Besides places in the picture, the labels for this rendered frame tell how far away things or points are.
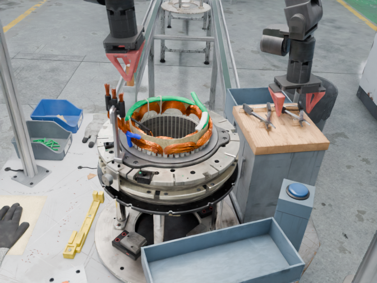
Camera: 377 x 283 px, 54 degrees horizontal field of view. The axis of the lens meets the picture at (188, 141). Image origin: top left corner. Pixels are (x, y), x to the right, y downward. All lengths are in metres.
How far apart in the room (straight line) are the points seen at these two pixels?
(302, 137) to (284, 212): 0.22
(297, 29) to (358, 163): 2.09
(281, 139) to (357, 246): 1.42
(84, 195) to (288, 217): 0.62
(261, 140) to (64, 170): 0.67
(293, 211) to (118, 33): 0.52
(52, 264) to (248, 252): 0.52
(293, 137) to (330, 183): 1.69
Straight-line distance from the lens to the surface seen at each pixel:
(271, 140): 0.91
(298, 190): 0.81
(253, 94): 1.16
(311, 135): 0.97
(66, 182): 1.23
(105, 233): 1.02
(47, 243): 1.06
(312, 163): 0.98
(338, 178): 2.67
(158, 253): 0.66
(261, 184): 0.97
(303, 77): 0.94
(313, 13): 0.89
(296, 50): 0.92
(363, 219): 2.44
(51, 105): 1.56
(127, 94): 0.86
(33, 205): 1.17
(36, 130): 1.44
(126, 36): 0.79
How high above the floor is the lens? 1.56
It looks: 34 degrees down
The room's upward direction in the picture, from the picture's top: 3 degrees clockwise
